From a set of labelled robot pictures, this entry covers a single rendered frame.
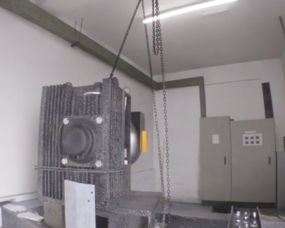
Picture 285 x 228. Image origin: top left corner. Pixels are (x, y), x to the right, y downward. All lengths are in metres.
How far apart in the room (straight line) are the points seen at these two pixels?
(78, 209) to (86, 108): 0.56
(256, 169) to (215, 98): 1.62
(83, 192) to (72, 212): 0.13
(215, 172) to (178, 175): 0.86
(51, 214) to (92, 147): 0.62
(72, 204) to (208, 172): 3.25
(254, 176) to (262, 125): 0.93
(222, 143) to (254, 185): 0.99
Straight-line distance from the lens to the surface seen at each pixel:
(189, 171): 4.28
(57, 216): 1.40
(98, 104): 1.13
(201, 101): 4.17
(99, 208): 1.14
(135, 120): 1.61
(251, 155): 3.88
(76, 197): 0.95
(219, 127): 3.90
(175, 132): 4.33
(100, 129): 1.08
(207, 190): 4.03
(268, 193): 4.01
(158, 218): 1.86
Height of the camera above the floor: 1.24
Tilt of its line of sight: 9 degrees up
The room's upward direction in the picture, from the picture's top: straight up
